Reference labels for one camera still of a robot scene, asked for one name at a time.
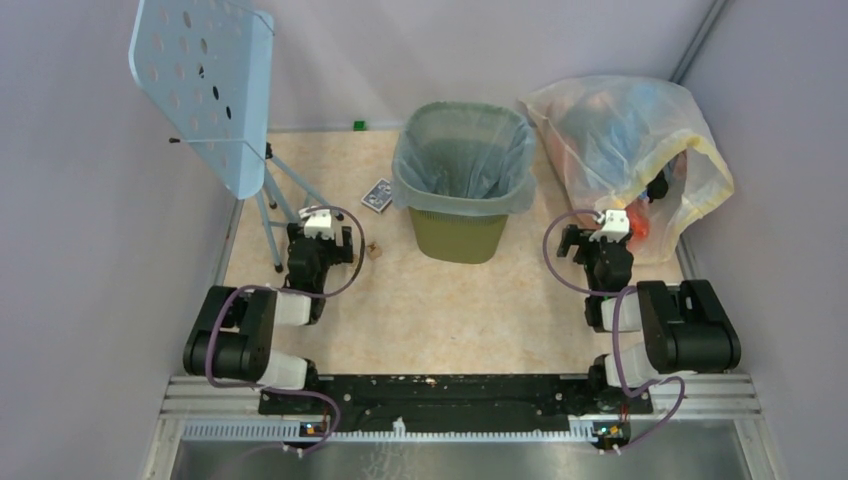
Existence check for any green mesh trash bin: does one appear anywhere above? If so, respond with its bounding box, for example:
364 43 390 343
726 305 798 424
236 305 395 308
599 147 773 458
408 207 508 265

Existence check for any blue plastic trash bag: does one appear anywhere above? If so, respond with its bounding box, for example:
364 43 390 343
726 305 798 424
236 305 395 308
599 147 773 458
391 101 537 217

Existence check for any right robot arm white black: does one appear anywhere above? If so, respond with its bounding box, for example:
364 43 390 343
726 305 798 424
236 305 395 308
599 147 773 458
557 225 742 412

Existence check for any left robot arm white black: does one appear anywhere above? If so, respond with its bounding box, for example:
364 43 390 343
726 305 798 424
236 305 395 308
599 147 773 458
182 223 354 414

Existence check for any large translucent bag of trash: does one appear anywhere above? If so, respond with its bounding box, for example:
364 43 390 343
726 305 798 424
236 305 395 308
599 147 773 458
519 75 735 264

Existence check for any blue playing card box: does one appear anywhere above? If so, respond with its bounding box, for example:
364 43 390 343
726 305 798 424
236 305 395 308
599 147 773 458
361 178 393 214

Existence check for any white toothed rack strip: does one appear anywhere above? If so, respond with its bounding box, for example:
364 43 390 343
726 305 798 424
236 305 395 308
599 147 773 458
182 420 597 443

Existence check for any light blue music stand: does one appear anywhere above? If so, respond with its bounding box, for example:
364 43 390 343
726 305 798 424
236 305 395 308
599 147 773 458
128 0 327 272

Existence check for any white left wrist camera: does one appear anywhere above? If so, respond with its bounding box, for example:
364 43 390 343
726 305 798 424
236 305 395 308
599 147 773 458
298 207 344 241

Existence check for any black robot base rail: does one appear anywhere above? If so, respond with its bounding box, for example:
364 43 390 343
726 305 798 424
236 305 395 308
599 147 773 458
258 374 653 433

